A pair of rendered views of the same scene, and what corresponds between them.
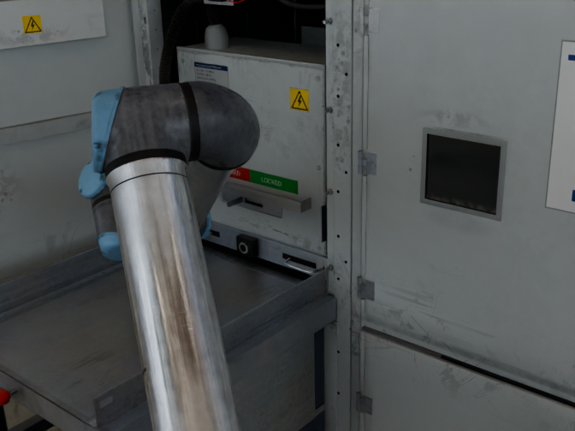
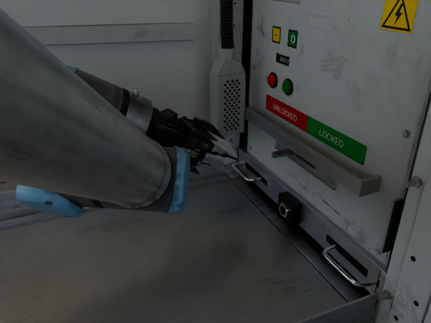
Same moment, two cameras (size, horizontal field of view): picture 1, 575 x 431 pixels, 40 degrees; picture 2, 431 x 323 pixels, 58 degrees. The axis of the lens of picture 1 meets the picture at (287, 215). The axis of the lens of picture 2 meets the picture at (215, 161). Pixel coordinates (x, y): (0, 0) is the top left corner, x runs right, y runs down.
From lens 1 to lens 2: 1.25 m
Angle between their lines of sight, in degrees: 24
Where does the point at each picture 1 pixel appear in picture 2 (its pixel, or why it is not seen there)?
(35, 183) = not seen: hidden behind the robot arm
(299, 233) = (353, 218)
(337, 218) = (419, 231)
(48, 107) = (105, 11)
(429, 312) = not seen: outside the picture
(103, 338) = (52, 297)
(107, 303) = (105, 239)
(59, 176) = not seen: hidden behind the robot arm
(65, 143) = (124, 54)
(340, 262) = (405, 298)
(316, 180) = (396, 153)
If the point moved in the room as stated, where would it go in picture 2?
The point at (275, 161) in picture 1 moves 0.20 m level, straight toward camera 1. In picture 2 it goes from (340, 110) to (315, 156)
